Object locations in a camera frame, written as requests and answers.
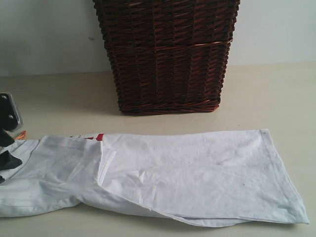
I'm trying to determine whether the dark brown wicker basket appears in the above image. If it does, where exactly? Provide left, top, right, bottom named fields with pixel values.
left=94, top=0, right=240, bottom=115

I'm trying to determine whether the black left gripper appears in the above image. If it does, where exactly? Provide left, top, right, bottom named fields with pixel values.
left=0, top=128, right=22, bottom=171

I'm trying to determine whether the white t-shirt red logo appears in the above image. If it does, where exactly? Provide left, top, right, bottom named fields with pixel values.
left=0, top=129, right=309, bottom=228

